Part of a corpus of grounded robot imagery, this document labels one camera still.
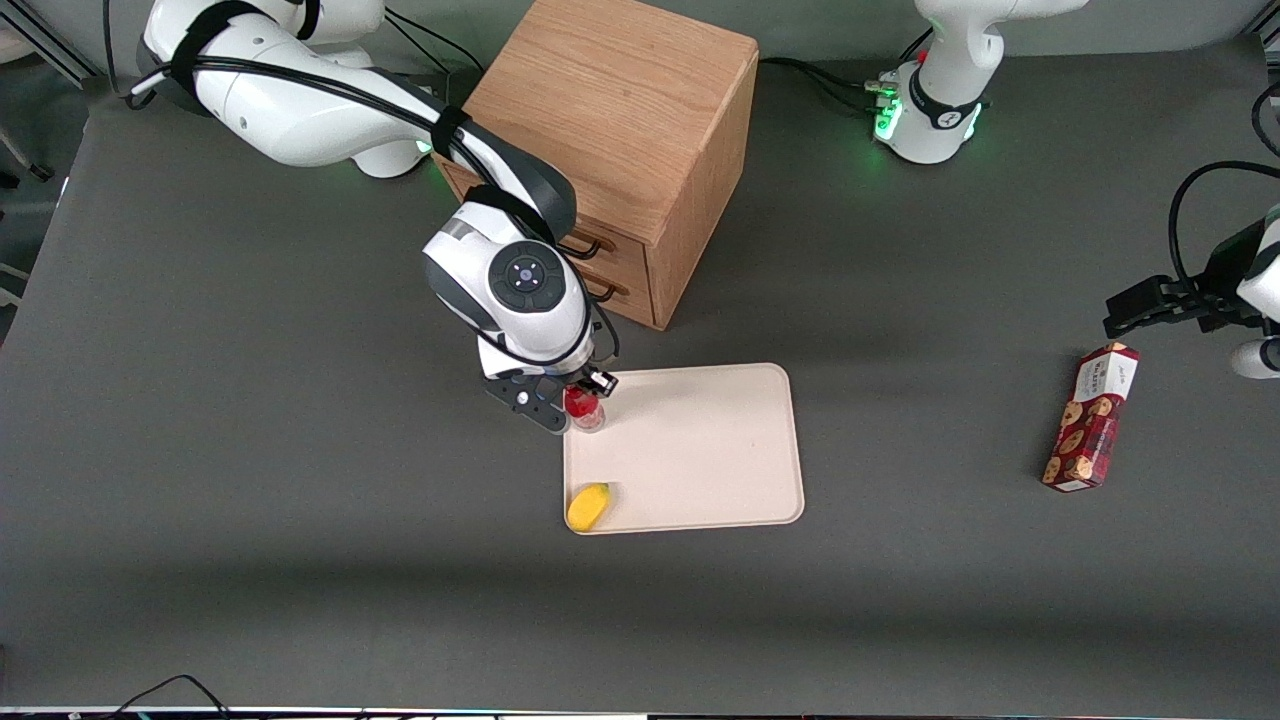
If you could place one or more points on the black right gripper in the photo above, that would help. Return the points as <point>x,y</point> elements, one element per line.
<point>577,377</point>

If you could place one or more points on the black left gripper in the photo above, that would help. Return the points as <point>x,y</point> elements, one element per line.
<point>1222,272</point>

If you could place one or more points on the small red coke bottle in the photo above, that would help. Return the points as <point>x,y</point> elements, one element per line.
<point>583,410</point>

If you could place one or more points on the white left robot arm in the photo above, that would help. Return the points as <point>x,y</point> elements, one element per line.
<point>945,70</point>

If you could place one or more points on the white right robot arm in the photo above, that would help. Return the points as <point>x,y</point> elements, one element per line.
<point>300,110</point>

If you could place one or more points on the beige rectangular tray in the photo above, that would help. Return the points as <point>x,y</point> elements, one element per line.
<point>700,450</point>

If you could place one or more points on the yellow toy mango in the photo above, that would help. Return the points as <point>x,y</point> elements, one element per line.
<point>588,507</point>

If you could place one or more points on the red cookie box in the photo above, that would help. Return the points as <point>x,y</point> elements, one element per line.
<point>1090,420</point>

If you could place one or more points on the wooden two-drawer cabinet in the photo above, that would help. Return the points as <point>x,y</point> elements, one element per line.
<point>640,130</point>

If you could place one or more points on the aluminium frame rail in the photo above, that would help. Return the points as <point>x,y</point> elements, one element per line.
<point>45,45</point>

